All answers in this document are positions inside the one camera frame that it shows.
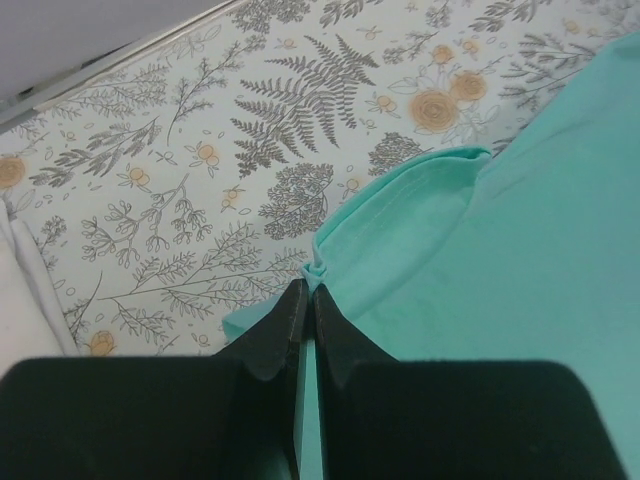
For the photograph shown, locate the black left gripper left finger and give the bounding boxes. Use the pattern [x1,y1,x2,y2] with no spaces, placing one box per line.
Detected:
[1,279,306,479]

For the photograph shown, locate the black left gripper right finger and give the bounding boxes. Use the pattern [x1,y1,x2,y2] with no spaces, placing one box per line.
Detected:
[313,287,626,479]

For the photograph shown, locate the floral patterned table mat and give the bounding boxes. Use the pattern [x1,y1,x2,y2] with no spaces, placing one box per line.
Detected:
[1,1,639,357]

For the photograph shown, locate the white folded t shirt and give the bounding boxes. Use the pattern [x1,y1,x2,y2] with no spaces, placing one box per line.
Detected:
[0,205,79,374]

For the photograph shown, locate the teal t shirt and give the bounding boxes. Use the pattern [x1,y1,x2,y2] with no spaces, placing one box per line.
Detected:
[223,34,639,479]

